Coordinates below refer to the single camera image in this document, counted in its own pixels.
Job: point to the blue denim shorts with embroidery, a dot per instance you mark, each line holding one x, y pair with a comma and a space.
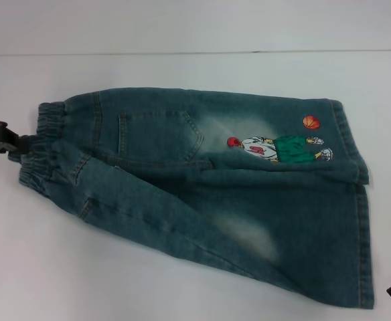
215, 200

